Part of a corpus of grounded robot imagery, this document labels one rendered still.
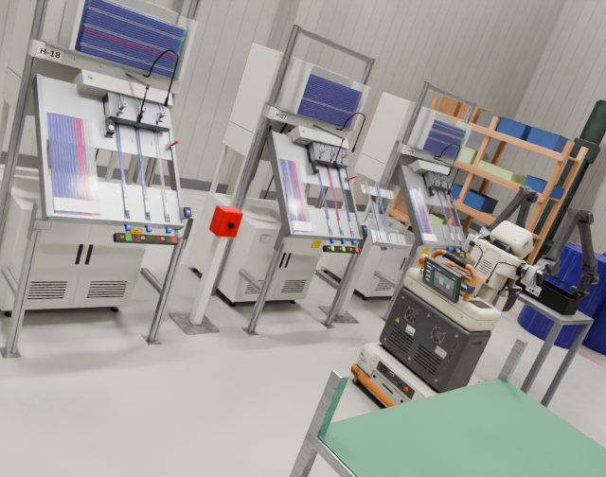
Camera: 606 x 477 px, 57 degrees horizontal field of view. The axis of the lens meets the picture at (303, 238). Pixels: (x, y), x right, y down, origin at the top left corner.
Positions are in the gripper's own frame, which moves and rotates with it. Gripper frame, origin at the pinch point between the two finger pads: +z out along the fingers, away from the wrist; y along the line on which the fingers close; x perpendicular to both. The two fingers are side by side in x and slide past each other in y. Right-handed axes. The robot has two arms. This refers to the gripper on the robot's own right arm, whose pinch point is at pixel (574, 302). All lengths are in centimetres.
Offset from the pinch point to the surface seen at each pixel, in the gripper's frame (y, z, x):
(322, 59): 427, -103, -81
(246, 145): 181, -21, 149
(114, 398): 65, 87, 254
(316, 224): 121, 10, 118
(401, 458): -83, -6, 260
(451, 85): 444, -135, -349
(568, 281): 86, 24, -188
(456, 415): -74, -6, 228
